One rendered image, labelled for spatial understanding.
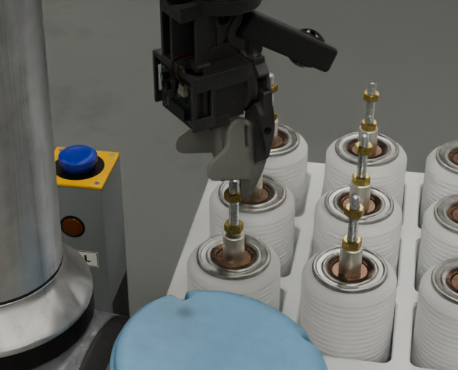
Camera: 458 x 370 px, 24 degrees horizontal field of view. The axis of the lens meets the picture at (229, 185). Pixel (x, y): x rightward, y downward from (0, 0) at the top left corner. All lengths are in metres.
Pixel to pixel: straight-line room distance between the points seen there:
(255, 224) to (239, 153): 0.18
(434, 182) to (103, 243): 0.39
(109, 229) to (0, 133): 0.63
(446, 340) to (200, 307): 0.51
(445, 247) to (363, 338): 0.14
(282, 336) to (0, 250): 0.16
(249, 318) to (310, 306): 0.49
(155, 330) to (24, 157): 0.12
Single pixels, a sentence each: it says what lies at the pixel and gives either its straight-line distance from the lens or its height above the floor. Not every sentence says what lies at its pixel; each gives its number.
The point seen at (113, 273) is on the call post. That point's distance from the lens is 1.17.
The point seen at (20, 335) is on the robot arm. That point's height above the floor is 0.54.
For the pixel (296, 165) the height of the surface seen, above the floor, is 0.24.
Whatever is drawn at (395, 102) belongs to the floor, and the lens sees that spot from 1.91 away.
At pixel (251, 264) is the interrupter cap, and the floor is 0.25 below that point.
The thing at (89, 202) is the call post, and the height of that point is 0.29.
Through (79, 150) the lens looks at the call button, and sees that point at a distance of 1.12.
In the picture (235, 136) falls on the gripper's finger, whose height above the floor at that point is 0.41.
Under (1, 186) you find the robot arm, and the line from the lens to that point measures 0.52.
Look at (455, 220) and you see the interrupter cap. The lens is 1.16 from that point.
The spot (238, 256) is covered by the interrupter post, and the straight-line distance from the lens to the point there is 1.08.
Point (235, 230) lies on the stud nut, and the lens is 1.06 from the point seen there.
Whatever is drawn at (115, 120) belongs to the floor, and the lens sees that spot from 1.84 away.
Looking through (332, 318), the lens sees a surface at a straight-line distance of 1.06.
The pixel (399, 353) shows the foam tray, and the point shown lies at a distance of 1.10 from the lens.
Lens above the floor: 0.91
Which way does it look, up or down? 33 degrees down
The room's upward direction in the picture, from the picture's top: straight up
